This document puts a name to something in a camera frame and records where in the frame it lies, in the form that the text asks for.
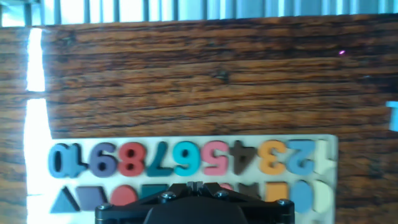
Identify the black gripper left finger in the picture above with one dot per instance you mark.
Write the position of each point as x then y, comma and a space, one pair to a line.
133, 202

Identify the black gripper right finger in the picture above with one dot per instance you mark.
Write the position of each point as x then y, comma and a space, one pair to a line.
258, 202

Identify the navy number ten piece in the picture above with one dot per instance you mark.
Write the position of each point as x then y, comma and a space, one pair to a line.
76, 161

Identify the wooden shape puzzle board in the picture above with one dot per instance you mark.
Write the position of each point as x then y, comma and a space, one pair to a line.
186, 180

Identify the red circle piece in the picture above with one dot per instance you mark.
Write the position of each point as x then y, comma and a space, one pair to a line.
122, 196

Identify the brown star piece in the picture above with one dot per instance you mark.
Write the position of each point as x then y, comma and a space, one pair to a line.
248, 189

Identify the orange rectangle piece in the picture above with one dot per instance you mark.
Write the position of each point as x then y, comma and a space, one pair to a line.
276, 191

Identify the dark teal square piece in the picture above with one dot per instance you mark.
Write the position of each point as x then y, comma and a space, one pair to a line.
152, 190

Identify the pink heart piece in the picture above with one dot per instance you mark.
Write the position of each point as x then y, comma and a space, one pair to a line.
226, 186

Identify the orange number three piece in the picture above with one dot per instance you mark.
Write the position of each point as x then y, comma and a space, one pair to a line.
273, 168

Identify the purple trapezoid piece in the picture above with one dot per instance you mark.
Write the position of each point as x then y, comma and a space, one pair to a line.
91, 197

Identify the brown number four piece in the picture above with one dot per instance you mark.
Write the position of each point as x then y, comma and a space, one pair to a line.
241, 161

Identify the blue oval piece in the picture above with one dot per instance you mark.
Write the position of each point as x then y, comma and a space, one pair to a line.
301, 196

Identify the purple number nine piece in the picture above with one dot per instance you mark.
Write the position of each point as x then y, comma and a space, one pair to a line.
109, 165

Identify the red number eight piece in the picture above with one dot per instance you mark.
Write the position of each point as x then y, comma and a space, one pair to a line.
122, 158

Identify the dark teal number seven piece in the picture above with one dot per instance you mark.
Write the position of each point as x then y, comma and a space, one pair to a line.
161, 161

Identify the pink number five piece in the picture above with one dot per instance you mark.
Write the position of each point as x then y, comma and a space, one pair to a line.
216, 169

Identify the blue number two piece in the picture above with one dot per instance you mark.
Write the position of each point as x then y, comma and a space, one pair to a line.
303, 166

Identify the cyan number six piece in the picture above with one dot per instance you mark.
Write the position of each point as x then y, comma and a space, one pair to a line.
186, 169

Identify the cream semicircle piece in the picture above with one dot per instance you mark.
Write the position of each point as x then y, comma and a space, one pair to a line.
323, 196

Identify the navy triangle piece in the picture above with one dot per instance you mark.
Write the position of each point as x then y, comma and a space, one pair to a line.
63, 205

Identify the light blue number one piece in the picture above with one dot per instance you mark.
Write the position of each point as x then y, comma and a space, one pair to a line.
393, 118

